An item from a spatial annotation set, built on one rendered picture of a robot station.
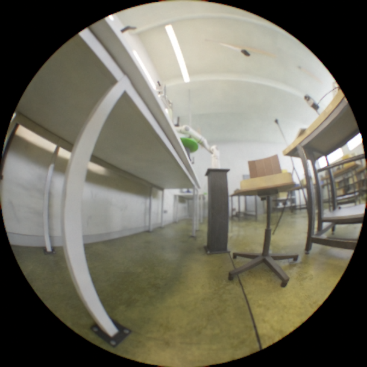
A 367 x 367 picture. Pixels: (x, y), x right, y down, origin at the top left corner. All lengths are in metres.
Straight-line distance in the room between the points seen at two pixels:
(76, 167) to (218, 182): 1.07
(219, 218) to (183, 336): 0.96
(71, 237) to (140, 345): 0.39
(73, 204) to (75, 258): 0.11
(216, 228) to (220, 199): 0.29
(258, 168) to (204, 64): 3.45
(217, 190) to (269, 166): 0.58
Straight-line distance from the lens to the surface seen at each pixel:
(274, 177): 0.67
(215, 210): 1.06
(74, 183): 0.24
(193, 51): 3.83
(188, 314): 0.56
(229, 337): 0.51
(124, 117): 0.62
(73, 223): 0.25
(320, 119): 1.05
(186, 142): 1.01
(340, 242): 0.99
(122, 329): 0.52
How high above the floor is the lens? 0.46
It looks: 13 degrees up
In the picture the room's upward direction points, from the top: 1 degrees clockwise
